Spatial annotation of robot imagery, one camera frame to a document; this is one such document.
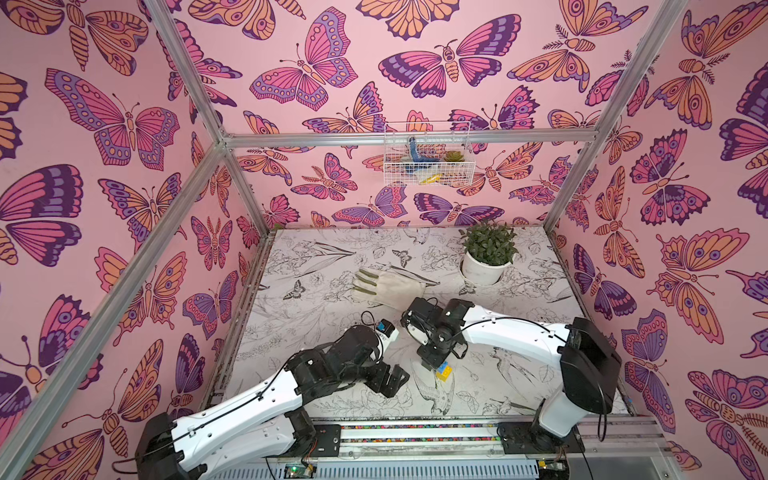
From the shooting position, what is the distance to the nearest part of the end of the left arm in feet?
1.71

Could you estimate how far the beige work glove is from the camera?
40.3 inches

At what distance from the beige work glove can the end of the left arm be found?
1.23 ft
